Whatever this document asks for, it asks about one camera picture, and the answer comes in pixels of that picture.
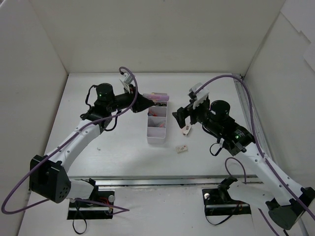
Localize purple highlighter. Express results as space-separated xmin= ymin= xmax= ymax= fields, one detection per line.
xmin=143 ymin=93 xmax=169 ymax=101

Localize black handled scissors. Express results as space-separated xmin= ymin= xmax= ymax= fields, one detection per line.
xmin=155 ymin=102 xmax=167 ymax=107

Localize small white eraser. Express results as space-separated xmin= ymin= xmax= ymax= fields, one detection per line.
xmin=175 ymin=145 xmax=188 ymax=154

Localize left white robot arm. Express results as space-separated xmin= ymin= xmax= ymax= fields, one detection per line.
xmin=29 ymin=83 xmax=154 ymax=207

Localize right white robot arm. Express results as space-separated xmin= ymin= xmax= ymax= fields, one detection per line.
xmin=172 ymin=99 xmax=315 ymax=230

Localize white compartment organizer box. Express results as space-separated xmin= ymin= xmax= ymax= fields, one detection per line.
xmin=147 ymin=101 xmax=168 ymax=145

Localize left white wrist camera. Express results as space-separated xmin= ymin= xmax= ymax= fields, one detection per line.
xmin=120 ymin=72 xmax=135 ymax=94

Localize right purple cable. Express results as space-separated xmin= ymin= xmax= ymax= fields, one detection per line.
xmin=194 ymin=74 xmax=315 ymax=236

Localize front aluminium rail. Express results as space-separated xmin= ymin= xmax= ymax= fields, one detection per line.
xmin=61 ymin=175 xmax=264 ymax=188

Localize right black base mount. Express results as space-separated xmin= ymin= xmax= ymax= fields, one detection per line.
xmin=202 ymin=188 xmax=252 ymax=216

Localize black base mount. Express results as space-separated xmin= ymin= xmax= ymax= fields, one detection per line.
xmin=67 ymin=190 xmax=115 ymax=220
xmin=202 ymin=188 xmax=252 ymax=216

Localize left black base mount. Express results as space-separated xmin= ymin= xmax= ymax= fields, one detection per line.
xmin=67 ymin=190 xmax=115 ymax=220

